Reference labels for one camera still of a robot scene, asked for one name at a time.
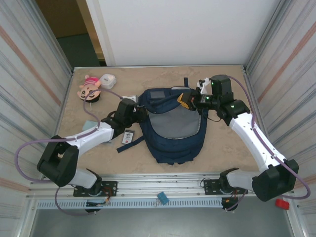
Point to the black ID card holder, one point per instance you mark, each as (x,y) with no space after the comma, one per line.
(128,137)

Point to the light blue pencil case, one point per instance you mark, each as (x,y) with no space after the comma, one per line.
(89,125)

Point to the small white rounded case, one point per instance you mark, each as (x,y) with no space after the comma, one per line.
(108,80)

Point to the navy blue backpack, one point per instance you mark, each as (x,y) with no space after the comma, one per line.
(172,145)

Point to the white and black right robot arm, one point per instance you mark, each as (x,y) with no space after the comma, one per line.
(276,180)

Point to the pink plush doll head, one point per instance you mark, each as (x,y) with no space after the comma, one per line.
(87,92)

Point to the blue binder clip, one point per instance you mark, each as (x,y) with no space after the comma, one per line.
(162,196)

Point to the red plastic block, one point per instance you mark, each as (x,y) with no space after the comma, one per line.
(282,205)

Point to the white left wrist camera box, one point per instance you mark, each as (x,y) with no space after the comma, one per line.
(130,98)

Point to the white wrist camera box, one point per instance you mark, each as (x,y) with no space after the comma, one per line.
(203,85)
(130,98)

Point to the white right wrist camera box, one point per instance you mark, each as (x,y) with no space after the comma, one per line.
(203,85)

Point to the aluminium frame rails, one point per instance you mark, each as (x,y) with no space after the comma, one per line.
(160,184)

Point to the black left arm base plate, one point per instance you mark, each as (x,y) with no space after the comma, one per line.
(111,188)

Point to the white door frame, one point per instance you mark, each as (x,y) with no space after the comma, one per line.
(103,37)

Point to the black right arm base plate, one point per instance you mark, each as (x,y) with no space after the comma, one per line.
(211,186)

